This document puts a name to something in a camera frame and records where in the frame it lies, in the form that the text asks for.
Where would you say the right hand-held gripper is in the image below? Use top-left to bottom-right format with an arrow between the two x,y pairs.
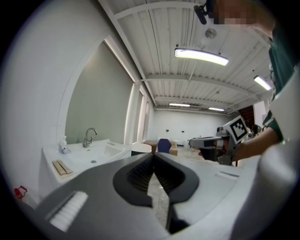
188,115 -> 249,166

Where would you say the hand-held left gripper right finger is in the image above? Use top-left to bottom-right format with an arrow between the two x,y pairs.
153,152 -> 258,235

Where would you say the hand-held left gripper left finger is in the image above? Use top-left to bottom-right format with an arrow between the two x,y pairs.
35,153 -> 171,240

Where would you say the person's right forearm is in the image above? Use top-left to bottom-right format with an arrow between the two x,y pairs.
231,127 -> 283,162

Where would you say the person's right hand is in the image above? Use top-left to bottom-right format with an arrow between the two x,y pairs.
198,148 -> 227,162

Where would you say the white sink vanity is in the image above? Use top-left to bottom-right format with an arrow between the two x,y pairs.
38,138 -> 132,200

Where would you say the cardboard box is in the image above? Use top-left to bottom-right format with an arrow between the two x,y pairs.
169,141 -> 179,157
143,140 -> 158,153

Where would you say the blue chair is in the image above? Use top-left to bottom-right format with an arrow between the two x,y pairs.
157,138 -> 173,154

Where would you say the chrome faucet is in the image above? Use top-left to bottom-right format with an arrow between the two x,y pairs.
82,127 -> 98,149

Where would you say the clear soap pump bottle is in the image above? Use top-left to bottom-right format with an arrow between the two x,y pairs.
59,135 -> 71,155

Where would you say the round ceiling fixture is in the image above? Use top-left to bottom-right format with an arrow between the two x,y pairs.
204,28 -> 218,39

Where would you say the green printed shirt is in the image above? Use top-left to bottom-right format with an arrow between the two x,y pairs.
262,23 -> 300,144

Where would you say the person's head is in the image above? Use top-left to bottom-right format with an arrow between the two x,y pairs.
206,0 -> 276,40

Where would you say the black head-mounted camera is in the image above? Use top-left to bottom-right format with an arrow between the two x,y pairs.
194,0 -> 210,25

